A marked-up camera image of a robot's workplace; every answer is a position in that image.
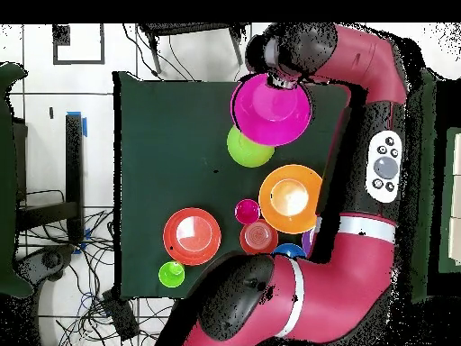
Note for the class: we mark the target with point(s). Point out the purple bowl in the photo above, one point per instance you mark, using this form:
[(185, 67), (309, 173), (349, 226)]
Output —
[(308, 241)]

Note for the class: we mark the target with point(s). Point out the large yellow-orange bowl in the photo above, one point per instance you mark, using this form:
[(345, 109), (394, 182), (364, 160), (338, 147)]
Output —
[(288, 198)]

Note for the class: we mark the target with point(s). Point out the green bowl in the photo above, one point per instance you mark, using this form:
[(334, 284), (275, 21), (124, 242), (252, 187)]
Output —
[(245, 153)]

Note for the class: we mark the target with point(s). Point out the black power brick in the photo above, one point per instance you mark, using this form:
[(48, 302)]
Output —
[(120, 315)]

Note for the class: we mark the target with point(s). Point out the blue tape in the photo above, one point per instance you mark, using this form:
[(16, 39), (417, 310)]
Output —
[(85, 128)]

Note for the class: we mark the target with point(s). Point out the dark green tablecloth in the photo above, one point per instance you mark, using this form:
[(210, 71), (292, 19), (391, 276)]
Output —
[(173, 144)]

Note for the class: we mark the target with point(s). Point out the blue bowl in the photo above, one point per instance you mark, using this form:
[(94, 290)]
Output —
[(288, 250)]

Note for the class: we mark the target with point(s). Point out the pink bowl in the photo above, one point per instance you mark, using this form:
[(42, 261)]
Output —
[(270, 111)]

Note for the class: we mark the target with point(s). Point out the black metal bar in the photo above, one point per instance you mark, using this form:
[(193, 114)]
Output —
[(74, 162)]

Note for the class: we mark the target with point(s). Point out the green cup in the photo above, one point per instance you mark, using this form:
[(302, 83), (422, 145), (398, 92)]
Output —
[(171, 274)]

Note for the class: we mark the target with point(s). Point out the black metal stand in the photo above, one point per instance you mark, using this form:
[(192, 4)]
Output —
[(187, 28)]

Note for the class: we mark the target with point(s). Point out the green cloth side table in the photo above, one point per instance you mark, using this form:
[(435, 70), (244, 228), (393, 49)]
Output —
[(446, 202), (7, 180)]

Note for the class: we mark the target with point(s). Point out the wide orange-red bowl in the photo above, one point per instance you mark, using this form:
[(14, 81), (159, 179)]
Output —
[(192, 236)]

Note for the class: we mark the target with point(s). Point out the black square floor frame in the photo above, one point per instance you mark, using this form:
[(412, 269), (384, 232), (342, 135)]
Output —
[(61, 34)]

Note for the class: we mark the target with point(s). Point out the small orange-red bowl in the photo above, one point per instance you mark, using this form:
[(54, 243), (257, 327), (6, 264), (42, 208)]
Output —
[(258, 236)]

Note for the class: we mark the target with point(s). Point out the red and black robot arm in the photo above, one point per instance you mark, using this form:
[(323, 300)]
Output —
[(324, 288)]

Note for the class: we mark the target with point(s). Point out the white boxes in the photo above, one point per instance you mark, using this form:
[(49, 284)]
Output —
[(456, 198)]

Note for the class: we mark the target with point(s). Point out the magenta red cup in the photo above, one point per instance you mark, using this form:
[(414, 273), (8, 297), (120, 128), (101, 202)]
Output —
[(247, 212)]

